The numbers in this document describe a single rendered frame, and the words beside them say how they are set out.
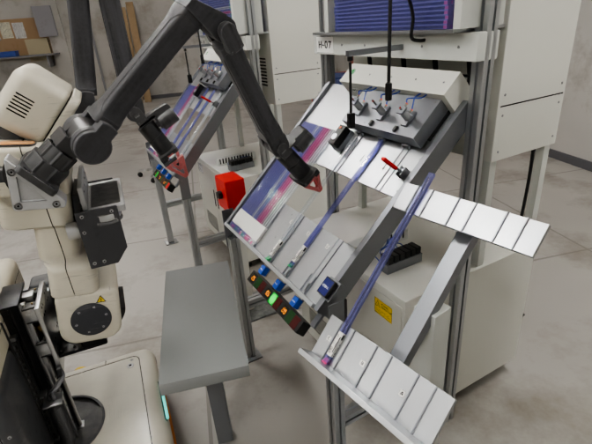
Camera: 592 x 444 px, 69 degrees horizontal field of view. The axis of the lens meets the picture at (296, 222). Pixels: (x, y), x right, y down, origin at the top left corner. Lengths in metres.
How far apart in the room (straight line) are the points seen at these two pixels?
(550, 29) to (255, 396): 1.69
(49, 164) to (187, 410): 1.28
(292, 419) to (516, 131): 1.33
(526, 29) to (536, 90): 0.20
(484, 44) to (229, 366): 1.07
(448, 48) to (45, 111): 1.02
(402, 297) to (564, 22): 0.95
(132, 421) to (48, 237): 0.70
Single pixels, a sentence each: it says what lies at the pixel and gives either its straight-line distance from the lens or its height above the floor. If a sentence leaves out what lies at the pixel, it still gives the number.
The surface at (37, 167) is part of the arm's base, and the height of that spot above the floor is 1.20.
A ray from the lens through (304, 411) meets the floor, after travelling 1.92.
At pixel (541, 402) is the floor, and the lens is 2.10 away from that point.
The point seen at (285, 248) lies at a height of 0.77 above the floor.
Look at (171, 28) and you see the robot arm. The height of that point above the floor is 1.44.
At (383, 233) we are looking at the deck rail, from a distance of 1.22.
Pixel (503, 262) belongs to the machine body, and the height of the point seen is 0.60.
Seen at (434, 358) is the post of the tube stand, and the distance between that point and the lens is 1.10.
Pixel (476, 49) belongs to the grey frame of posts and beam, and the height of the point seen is 1.34.
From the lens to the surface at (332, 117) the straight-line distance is 1.67.
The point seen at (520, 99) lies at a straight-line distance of 1.50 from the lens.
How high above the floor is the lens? 1.44
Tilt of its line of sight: 25 degrees down
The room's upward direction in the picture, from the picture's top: 4 degrees counter-clockwise
